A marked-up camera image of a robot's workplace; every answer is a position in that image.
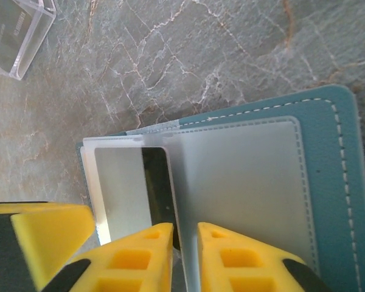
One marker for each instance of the black card in stand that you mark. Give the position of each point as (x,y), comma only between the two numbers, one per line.
(3,30)

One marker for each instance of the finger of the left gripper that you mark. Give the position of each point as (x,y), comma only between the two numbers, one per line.
(48,234)

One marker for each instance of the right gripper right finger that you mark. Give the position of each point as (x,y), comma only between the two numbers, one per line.
(240,261)

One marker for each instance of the teal card holder wallet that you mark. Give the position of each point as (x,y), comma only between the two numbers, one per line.
(346,158)

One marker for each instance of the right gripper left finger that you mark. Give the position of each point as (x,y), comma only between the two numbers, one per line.
(134,261)

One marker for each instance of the grey card with black stripe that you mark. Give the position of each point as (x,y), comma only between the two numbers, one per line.
(121,188)

